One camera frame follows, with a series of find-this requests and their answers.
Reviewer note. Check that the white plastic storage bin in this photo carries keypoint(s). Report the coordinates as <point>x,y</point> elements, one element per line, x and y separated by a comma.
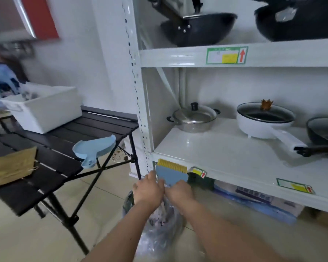
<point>45,107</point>

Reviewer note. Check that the blue brush with yellow bristles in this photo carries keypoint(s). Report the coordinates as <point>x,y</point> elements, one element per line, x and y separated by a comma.
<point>171,171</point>

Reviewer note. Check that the blue and white cardboard box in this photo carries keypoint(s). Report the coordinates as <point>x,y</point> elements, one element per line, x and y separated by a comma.
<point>259,201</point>

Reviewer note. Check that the person's right fingers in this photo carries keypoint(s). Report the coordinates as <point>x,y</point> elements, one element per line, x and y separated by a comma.
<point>173,186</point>

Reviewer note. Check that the white metal shelving unit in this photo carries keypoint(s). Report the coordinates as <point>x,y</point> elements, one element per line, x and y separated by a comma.
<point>235,160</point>

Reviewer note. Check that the large black wok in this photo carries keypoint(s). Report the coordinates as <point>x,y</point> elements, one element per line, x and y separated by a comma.
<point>298,19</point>

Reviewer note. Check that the black frying pan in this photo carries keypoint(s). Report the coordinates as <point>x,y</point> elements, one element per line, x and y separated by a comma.
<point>322,136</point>

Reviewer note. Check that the person's right hand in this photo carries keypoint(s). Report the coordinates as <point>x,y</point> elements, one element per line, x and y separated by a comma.
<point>180,193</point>

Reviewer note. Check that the green bordered shelf label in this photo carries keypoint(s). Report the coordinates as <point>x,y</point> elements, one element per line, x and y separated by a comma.
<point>226,55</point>
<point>198,172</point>
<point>295,186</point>

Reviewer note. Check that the blue plastic dustpan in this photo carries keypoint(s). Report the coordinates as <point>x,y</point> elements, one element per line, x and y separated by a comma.
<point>94,150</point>

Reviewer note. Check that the red and grey wall cabinet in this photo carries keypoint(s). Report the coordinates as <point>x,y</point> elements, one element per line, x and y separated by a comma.
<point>21,17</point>

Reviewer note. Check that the person's left thumb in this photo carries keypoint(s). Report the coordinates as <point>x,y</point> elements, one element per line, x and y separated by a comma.
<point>152,175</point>

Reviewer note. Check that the white saucepan with glass lid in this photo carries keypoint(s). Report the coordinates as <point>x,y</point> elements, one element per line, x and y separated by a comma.
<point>267,122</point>

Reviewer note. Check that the person's left forearm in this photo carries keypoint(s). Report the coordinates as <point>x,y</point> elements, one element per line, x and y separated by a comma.
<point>120,237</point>

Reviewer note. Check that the clear plastic trash bag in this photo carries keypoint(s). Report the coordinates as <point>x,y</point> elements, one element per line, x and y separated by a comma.
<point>160,231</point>

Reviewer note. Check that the brown paper bag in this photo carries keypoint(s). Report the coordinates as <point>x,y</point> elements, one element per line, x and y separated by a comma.
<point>11,166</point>

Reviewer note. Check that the stainless steel pot with lid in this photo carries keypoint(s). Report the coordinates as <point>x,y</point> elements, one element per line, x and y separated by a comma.
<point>194,118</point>

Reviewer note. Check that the black folding slatted table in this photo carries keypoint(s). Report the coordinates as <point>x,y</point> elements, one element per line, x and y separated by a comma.
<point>54,158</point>

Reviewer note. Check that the person's right forearm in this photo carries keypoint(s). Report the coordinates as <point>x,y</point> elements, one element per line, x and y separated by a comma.
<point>229,237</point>

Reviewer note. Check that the person's left hand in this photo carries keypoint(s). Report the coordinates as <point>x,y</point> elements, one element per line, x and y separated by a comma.
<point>147,191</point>

